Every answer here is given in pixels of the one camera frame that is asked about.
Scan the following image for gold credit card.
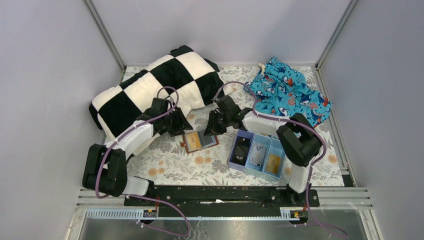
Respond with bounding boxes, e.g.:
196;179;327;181
265;153;281;175
185;131;202;151

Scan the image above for brown leather card holder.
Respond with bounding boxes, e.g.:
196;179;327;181
180;129;219;154

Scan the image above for grey credit card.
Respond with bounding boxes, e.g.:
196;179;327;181
249;142;266;167

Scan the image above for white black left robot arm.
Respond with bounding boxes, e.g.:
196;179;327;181
82;97;192;197

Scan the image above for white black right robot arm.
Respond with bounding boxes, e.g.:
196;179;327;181
204;95;325;194

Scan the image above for dark grey card in holder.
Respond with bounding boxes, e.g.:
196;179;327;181
198;129;216;147

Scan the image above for black card in purple slot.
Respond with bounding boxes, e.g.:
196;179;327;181
230;148;248;166

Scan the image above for purple blue card organizer box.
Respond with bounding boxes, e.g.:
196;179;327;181
228;129;286;182

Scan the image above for floral patterned table mat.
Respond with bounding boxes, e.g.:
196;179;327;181
126;65;347;187

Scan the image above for black white checkered blanket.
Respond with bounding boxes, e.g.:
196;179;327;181
89;45;231;140

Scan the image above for blue shark print cloth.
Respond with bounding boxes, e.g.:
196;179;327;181
244;57;332;127

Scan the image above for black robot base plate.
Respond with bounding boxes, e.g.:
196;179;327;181
123;184;321;219

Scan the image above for slotted grey cable duct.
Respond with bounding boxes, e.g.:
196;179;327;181
85;207;308;223

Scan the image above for aluminium frame rails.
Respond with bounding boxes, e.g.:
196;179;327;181
64;0;385;240

